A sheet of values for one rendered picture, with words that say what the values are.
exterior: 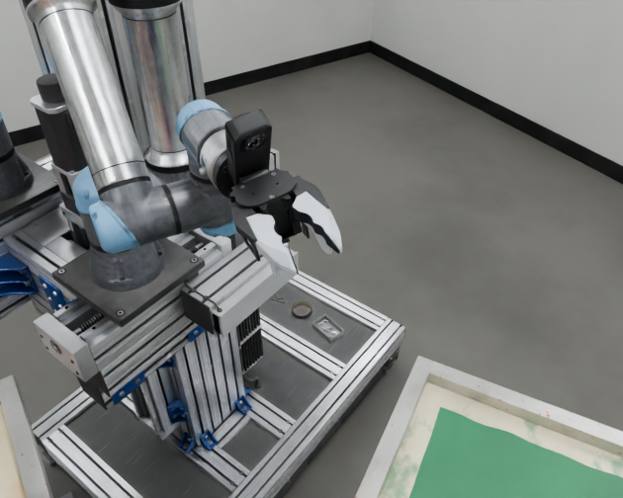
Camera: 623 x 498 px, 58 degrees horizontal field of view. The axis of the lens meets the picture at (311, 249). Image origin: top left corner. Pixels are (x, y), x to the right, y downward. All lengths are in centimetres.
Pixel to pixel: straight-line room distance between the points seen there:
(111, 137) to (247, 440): 151
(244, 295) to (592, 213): 287
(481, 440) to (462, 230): 219
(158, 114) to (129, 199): 26
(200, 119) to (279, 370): 164
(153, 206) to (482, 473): 85
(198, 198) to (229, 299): 46
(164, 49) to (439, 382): 91
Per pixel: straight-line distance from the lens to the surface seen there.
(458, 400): 136
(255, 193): 63
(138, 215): 80
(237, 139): 59
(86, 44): 86
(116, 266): 115
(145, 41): 98
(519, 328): 290
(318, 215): 59
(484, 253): 325
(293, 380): 227
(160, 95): 101
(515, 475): 129
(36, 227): 157
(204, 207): 81
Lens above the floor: 204
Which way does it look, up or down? 41 degrees down
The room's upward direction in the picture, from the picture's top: straight up
